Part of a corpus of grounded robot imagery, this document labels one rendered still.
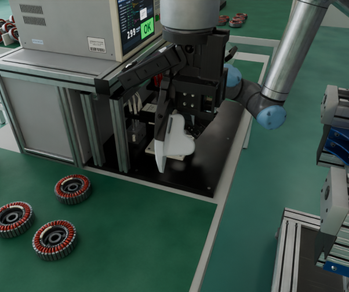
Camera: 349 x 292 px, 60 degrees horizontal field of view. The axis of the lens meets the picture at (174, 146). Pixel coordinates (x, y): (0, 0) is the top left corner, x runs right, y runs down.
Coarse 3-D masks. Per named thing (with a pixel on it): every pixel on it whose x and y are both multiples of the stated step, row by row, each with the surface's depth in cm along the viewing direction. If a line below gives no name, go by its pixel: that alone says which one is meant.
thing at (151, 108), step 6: (132, 108) 114; (144, 108) 110; (150, 108) 110; (156, 108) 110; (126, 114) 111; (132, 114) 111; (138, 114) 110; (144, 114) 109; (150, 114) 108; (132, 120) 113; (138, 120) 118; (144, 120) 110; (150, 120) 109; (132, 126) 115
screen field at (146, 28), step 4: (148, 20) 106; (152, 20) 109; (144, 24) 103; (148, 24) 106; (152, 24) 109; (144, 28) 104; (148, 28) 107; (152, 28) 110; (144, 32) 104; (148, 32) 108; (144, 36) 105
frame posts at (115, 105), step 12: (84, 96) 91; (120, 96) 89; (84, 108) 94; (120, 108) 90; (96, 120) 97; (120, 120) 91; (96, 132) 99; (120, 132) 94; (96, 144) 101; (120, 144) 98; (96, 156) 106; (120, 156) 101; (120, 168) 104
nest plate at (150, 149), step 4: (188, 136) 120; (152, 140) 117; (152, 144) 115; (148, 148) 113; (152, 148) 113; (148, 152) 113; (152, 152) 112; (168, 156) 110; (172, 156) 110; (176, 156) 109; (180, 156) 109; (184, 156) 110
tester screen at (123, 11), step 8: (120, 0) 86; (128, 0) 90; (136, 0) 94; (144, 0) 100; (120, 8) 86; (128, 8) 91; (136, 8) 96; (152, 8) 107; (120, 16) 87; (128, 16) 92; (136, 16) 97; (152, 16) 108; (120, 24) 88; (128, 24) 93; (136, 24) 98; (136, 32) 99; (152, 32) 111; (128, 40) 95; (128, 48) 96
